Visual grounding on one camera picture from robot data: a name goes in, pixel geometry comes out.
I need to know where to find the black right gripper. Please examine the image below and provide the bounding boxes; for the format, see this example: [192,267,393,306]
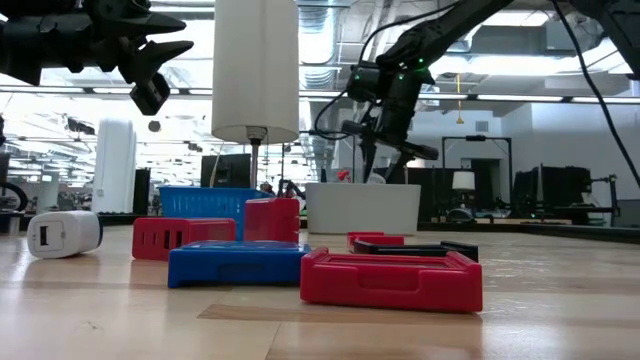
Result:
[357,99,440,185]

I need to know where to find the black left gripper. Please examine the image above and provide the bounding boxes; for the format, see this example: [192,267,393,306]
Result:
[82,0,195,84]

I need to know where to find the small red tray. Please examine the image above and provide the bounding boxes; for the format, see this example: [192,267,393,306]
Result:
[347,231,406,254]

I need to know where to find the black digital clock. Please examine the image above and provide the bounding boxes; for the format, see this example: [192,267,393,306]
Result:
[353,239,480,264]

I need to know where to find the red tray front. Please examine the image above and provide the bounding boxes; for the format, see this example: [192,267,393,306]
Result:
[299,247,485,315]

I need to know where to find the blue tray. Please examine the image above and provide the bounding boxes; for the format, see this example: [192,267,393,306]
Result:
[167,240,312,290]

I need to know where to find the white plastic bin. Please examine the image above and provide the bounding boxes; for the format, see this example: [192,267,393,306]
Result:
[304,182,422,236]

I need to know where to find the small background table lamp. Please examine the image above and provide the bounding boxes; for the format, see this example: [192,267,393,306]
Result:
[446,170,477,224]

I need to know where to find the white cylindrical lamp shade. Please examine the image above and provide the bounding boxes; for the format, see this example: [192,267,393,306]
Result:
[210,0,301,146]

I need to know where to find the silver lamp pole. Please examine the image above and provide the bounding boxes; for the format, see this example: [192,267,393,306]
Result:
[246,125,269,190]

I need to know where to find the white round column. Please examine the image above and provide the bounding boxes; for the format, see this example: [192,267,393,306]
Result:
[91,115,138,215]

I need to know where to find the black background monitor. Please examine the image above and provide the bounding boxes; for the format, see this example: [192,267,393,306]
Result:
[200,153,252,189]

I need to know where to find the black tall box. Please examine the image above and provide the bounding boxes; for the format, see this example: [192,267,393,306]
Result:
[132,167,152,215]

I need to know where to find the blue slotted plastic basket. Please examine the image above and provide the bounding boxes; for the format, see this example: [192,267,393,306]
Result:
[158,186,274,241]

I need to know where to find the black monitors on desk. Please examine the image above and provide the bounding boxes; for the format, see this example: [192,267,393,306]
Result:
[512,164,594,219]

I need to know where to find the black metal stand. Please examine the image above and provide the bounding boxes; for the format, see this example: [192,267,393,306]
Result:
[592,173,621,217]

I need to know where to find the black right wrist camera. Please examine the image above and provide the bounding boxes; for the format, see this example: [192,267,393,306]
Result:
[341,118,374,137]

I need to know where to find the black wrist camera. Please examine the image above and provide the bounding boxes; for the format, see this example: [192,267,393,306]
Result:
[129,72,172,117]
[341,118,374,137]

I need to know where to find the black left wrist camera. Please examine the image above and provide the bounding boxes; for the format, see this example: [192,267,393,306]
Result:
[129,72,172,117]

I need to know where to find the yellow hanging cord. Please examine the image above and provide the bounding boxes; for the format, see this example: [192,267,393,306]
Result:
[454,73,465,126]

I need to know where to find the black rectangular frame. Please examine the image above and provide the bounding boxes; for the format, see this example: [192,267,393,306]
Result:
[440,134,514,221]

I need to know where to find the red wall charger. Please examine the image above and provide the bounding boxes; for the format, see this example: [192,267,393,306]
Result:
[131,216,238,262]
[243,197,302,245]

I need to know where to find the silver ventilation duct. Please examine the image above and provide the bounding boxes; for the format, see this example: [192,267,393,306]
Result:
[298,0,342,91]

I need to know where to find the white lamp cord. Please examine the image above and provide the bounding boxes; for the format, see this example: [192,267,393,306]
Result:
[209,142,226,189]

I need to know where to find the black table frame rail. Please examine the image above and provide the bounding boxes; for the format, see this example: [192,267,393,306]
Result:
[417,218,640,245]

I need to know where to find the white wall charger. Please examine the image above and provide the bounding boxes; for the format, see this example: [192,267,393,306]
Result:
[26,210,104,260]

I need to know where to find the black hanging cable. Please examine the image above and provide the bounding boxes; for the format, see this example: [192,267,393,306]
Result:
[549,0,640,189]

